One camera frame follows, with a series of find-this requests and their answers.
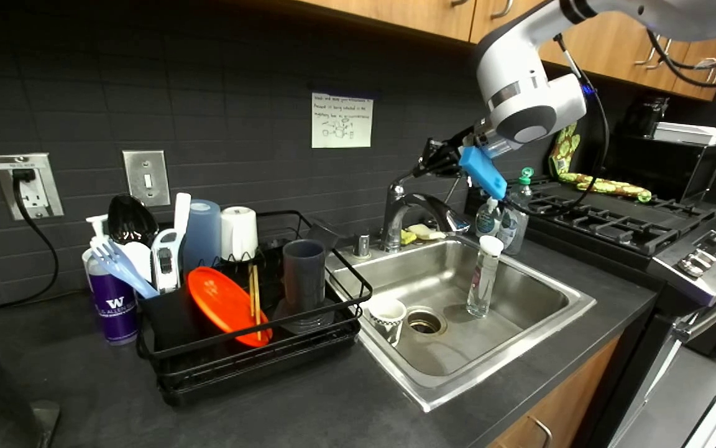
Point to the upper wooden cabinets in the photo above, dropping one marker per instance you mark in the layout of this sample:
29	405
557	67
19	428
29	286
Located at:
612	45

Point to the dark grey cup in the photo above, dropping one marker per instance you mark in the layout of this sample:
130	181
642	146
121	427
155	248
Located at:
304	284

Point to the orange plate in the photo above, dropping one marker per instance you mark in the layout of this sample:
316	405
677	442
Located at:
227	306

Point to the lower wooden cabinets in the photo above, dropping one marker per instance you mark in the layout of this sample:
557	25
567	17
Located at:
555	418

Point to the stainless steel sink basin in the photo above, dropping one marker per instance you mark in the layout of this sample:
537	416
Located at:
445	352

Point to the white paper note on wall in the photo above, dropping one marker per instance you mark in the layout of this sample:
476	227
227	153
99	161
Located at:
342	123

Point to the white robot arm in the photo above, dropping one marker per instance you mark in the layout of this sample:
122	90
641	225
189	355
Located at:
530	83

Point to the chrome tap faucet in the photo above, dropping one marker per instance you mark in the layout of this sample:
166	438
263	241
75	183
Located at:
404	204

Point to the black dish rack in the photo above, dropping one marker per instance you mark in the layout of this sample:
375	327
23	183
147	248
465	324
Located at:
193	358

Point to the light switch plate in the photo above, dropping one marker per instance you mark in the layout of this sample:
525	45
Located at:
147	176

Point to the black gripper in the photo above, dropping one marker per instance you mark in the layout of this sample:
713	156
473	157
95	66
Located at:
439	157

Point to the wooden cabinets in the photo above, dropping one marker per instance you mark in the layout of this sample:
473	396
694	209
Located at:
612	45
555	418

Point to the clear plastic bottle in sink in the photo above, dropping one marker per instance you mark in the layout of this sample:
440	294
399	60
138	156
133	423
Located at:
483	280

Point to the white cup in rack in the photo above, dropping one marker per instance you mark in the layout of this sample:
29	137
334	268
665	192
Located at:
240	234

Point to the white power outlet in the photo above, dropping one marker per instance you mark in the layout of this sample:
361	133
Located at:
29	181

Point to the blue plastic utensil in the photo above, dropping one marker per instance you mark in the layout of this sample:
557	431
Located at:
117	265

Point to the green patterned oven mitt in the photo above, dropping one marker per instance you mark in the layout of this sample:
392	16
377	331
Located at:
598	178

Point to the blue translucent cup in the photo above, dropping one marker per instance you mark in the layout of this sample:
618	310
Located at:
199	244

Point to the yellow sponge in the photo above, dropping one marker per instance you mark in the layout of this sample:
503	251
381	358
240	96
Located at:
418	232

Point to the soap bottle green cap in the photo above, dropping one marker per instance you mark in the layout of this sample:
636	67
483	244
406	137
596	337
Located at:
508	220

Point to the white thermometer gun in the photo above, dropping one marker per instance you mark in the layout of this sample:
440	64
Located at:
166	249

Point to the white cup in sink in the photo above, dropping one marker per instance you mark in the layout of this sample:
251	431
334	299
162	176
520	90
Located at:
388	320

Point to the purple water bottle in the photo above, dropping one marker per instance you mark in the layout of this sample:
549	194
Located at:
113	302

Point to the stainless gas stove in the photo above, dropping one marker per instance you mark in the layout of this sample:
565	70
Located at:
657	241

